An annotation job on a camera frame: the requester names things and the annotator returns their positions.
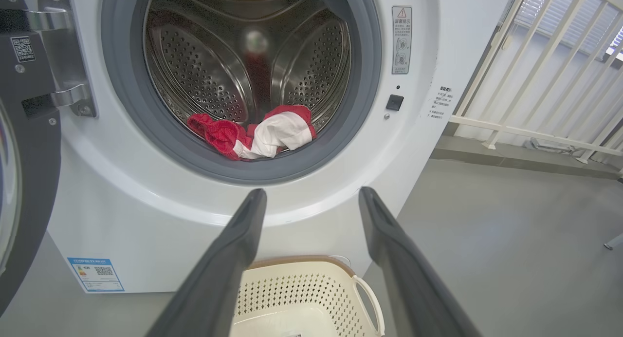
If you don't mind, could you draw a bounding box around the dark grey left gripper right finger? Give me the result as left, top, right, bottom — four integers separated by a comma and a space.
359, 186, 482, 337

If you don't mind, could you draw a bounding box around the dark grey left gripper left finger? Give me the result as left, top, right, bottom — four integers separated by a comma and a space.
145, 188, 268, 337

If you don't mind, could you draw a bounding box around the red and white garment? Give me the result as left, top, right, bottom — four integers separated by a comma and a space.
186, 105, 317, 161

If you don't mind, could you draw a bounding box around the black round glass washer door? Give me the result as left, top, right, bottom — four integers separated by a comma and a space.
0, 0, 63, 318

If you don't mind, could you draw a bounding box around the cream perforated laundry basket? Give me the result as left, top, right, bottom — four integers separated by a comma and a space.
229, 256, 386, 337

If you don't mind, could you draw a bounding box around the white front-load washing machine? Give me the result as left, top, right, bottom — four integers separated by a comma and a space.
29, 0, 516, 295

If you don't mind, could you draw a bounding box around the metal door hinge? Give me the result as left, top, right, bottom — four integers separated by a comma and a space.
22, 0, 98, 118

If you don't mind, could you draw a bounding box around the blue energy label sticker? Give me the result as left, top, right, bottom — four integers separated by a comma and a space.
67, 257, 125, 293

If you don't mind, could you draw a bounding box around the printed text sticker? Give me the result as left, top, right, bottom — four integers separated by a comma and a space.
428, 86, 453, 120

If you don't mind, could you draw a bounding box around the white railing fence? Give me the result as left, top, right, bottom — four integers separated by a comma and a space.
448, 0, 623, 177

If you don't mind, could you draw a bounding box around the perforated steel washer drum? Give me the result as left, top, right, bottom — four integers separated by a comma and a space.
144, 0, 352, 155

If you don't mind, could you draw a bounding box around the grey warning sticker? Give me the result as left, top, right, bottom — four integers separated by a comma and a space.
392, 6, 412, 75

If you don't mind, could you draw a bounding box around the small QR code sticker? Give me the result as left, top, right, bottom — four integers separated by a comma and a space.
11, 36, 36, 63

